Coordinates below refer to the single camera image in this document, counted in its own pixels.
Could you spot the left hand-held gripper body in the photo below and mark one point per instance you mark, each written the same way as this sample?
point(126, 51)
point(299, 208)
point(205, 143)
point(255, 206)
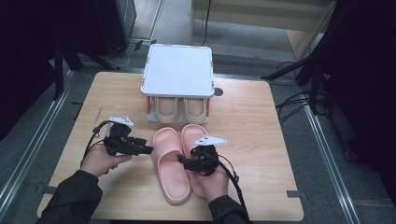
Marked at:
point(120, 143)

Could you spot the person's right hand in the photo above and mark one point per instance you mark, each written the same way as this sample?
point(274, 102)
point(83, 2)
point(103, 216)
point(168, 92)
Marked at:
point(213, 186)

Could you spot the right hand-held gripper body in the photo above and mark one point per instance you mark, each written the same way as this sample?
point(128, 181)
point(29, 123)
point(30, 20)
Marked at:
point(208, 161)

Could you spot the cream perforated clog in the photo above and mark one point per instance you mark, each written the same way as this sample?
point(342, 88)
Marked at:
point(167, 110)
point(195, 110)

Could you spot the grey round table cap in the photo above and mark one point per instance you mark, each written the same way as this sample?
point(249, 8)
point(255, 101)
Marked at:
point(218, 91)

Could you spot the light wooden cabinet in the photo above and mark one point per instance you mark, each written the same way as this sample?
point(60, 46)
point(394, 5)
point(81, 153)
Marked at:
point(264, 12)

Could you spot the person's left hand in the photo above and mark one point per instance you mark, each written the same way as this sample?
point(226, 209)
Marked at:
point(96, 160)

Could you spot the white two-tier shoe rack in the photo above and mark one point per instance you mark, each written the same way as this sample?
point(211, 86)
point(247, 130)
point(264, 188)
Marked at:
point(177, 68)

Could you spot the black metal stand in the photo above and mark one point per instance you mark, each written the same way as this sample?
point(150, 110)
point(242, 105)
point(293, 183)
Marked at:
point(314, 77)
point(58, 71)

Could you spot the pink slide slipper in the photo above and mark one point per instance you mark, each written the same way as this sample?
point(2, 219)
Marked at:
point(169, 174)
point(193, 132)

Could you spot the metal floor rail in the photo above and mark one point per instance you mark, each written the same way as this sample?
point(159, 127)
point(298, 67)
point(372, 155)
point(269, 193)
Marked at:
point(330, 161)
point(37, 143)

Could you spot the grey tape strip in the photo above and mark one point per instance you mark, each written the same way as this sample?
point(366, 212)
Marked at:
point(294, 194)
point(46, 189)

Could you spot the dark cabinet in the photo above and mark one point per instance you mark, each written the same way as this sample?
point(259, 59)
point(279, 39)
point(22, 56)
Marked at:
point(118, 21)

